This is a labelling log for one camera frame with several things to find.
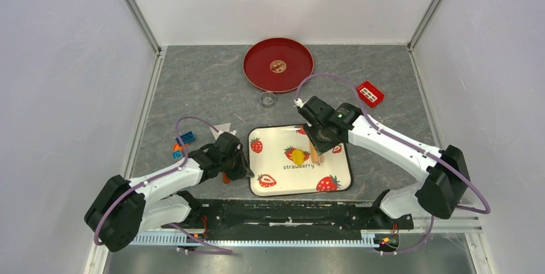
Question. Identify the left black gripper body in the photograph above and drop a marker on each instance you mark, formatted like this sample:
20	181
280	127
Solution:
234	166

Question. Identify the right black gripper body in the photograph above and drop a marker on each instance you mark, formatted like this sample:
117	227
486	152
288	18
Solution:
319	140

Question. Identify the wooden roller with handle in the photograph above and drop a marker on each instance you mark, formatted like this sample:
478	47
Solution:
315	157

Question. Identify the white strawberry tray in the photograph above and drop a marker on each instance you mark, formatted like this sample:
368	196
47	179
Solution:
277	175

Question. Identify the yellow dough lump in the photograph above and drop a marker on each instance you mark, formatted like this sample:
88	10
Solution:
299	156

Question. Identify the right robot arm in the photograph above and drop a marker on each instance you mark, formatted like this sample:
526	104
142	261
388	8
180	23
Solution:
441	175

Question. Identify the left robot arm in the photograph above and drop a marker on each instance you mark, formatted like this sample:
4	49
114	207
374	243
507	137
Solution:
124	208

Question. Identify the small blue toy brick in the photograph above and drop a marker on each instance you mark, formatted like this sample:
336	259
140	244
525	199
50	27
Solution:
177	155

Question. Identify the orange arch toy block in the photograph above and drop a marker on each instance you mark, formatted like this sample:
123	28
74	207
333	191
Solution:
177	148

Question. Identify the red toy block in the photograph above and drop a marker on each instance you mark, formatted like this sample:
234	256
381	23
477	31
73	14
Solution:
370	94

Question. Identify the round metal cookie cutter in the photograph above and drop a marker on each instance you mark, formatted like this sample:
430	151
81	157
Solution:
267	99

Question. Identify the round red tray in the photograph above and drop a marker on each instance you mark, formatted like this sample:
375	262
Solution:
277	65

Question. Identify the metal spatula orange handle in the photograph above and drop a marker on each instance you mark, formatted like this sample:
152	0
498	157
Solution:
220	130

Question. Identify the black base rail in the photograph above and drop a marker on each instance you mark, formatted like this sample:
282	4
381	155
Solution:
288	220

